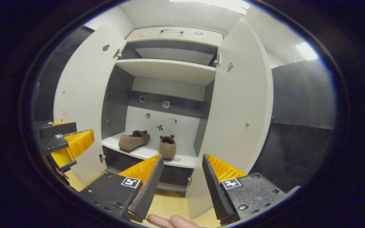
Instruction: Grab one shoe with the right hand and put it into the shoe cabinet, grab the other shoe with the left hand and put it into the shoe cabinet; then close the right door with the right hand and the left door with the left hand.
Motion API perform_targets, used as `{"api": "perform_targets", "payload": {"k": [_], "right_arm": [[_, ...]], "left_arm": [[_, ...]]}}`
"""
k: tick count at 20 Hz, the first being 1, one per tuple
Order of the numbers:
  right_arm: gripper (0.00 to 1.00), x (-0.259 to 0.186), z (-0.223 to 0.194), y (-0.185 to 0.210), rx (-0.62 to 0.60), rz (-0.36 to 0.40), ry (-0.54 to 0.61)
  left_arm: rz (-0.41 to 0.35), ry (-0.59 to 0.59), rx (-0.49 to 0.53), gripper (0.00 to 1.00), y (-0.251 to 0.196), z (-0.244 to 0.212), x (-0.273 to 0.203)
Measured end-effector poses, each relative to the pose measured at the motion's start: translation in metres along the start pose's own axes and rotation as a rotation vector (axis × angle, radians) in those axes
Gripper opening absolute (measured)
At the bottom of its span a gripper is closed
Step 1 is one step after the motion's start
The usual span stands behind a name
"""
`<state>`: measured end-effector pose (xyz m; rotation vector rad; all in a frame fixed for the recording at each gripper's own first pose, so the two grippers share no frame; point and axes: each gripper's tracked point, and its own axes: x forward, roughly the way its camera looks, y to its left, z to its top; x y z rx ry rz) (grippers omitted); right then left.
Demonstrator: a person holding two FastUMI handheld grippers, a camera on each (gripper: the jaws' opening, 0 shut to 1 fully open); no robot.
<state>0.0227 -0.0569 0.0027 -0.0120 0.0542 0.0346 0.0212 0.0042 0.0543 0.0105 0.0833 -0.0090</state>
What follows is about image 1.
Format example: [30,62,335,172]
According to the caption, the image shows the black backdrop cloth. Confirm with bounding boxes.
[31,25,338,193]

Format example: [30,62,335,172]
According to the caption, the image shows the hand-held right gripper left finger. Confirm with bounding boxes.
[78,154,164,223]

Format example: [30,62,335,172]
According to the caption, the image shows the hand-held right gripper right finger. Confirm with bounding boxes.
[202,153,288,226]

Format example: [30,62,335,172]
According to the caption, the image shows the brown fuzzy shoe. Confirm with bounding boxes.
[159,135,177,160]
[118,130,151,153]

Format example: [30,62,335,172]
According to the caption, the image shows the white shoe cabinet door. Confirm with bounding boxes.
[186,18,274,219]
[53,21,127,185]

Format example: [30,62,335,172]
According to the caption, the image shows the white shoe cabinet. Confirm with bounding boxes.
[101,26,224,197]

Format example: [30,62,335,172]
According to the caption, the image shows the ceiling light panel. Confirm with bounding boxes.
[170,0,251,15]
[295,42,318,60]

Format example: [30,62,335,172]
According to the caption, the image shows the white cabinet drawer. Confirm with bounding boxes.
[125,26,224,47]

